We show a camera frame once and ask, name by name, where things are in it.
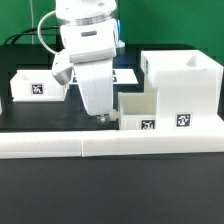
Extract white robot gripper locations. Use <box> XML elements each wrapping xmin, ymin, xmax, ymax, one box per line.
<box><xmin>60</xmin><ymin>19</ymin><xmax>118</xmax><ymax>125</ymax></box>

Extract white drawer front one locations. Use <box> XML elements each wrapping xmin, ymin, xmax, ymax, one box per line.
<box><xmin>109</xmin><ymin>92</ymin><xmax>157</xmax><ymax>130</ymax></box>

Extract white drawer one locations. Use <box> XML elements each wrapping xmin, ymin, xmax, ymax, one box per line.
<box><xmin>10</xmin><ymin>70</ymin><xmax>68</xmax><ymax>102</ymax></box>
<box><xmin>109</xmin><ymin>92</ymin><xmax>157</xmax><ymax>130</ymax></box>

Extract white drawer cabinet box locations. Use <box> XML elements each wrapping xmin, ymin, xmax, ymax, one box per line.
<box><xmin>140</xmin><ymin>50</ymin><xmax>223</xmax><ymax>130</ymax></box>

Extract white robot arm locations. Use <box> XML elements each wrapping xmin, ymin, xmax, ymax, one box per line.
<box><xmin>56</xmin><ymin>0</ymin><xmax>119</xmax><ymax>124</ymax></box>

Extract white drawer rear one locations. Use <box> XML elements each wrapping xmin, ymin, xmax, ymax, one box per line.
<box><xmin>10</xmin><ymin>70</ymin><xmax>68</xmax><ymax>102</ymax></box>

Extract fiducial marker sheet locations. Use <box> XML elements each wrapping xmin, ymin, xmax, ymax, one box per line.
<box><xmin>70</xmin><ymin>69</ymin><xmax>138</xmax><ymax>85</ymax></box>

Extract white L-shaped fence wall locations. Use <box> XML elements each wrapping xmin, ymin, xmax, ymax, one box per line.
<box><xmin>0</xmin><ymin>130</ymin><xmax>224</xmax><ymax>159</ymax></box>

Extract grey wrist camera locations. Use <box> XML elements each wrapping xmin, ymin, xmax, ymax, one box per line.
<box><xmin>51</xmin><ymin>51</ymin><xmax>74</xmax><ymax>86</ymax></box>

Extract black cable bundle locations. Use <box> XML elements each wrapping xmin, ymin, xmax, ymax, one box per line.
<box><xmin>3</xmin><ymin>0</ymin><xmax>64</xmax><ymax>46</ymax></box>

